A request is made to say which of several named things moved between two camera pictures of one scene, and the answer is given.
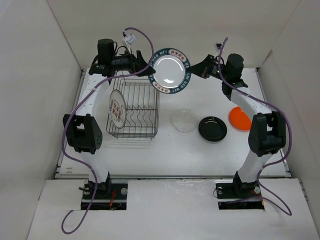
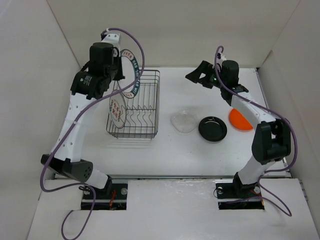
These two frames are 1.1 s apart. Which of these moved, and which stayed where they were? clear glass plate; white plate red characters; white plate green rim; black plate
Moved: white plate green rim
Stayed: black plate; white plate red characters; clear glass plate
